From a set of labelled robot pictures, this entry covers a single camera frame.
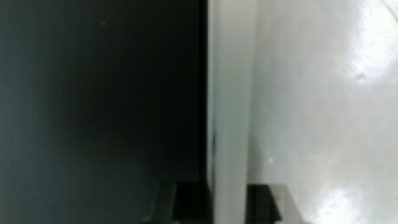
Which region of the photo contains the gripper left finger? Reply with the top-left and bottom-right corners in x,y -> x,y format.
143,182 -> 214,224

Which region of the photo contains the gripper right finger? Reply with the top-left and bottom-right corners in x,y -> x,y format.
246,183 -> 310,224

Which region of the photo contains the white desk tabletop tray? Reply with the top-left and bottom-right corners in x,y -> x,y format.
206,0 -> 398,224

